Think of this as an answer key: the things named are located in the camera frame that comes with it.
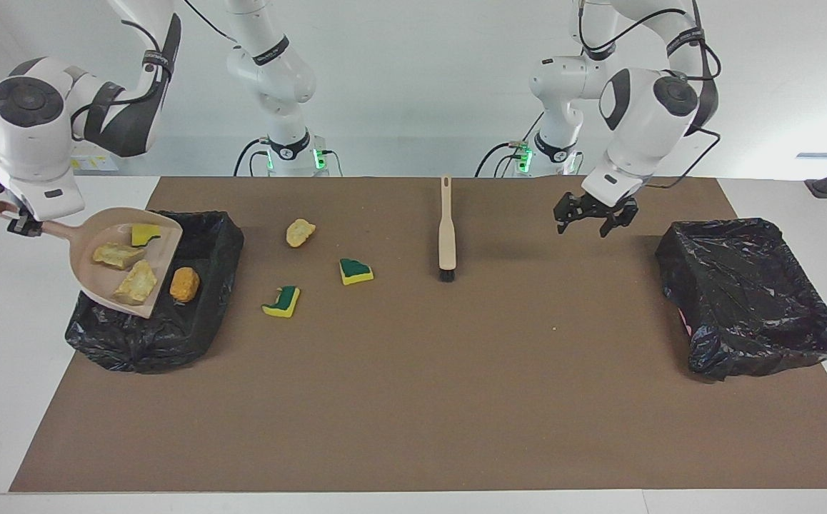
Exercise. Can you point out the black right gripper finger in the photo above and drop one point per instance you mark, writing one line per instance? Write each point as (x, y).
(26, 225)
(24, 208)

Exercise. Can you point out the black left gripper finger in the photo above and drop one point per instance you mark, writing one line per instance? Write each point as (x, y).
(620, 218)
(572, 207)

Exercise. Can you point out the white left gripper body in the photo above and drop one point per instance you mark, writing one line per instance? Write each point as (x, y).
(613, 187)

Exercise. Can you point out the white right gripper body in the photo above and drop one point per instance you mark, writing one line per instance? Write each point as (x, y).
(46, 194)

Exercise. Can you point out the beige plastic dustpan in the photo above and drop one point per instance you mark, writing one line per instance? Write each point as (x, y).
(83, 280)

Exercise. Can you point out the pale yellow foam chunk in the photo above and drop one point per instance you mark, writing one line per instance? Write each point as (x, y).
(117, 255)
(138, 285)

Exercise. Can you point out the green and yellow sponge piece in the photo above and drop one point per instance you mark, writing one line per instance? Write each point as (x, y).
(356, 273)
(146, 234)

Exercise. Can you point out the beige hand brush black bristles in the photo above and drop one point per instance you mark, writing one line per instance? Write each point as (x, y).
(447, 243)

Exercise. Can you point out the orange-brown sponge chunk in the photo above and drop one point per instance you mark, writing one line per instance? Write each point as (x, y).
(185, 285)

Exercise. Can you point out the small rounded yellow foam chunk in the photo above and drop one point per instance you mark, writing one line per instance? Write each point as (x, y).
(299, 233)

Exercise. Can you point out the notched green yellow sponge piece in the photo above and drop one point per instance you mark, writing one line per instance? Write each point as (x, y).
(281, 303)

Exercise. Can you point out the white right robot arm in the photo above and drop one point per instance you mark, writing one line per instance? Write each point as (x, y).
(28, 153)

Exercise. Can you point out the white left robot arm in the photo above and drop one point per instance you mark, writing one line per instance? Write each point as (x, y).
(635, 135)

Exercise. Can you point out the black plastic trash bag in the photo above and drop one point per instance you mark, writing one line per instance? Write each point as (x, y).
(192, 335)
(742, 300)

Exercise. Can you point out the large brown table mat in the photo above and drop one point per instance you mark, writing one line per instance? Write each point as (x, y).
(385, 414)

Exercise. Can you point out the white wall box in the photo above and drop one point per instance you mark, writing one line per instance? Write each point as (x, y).
(99, 163)

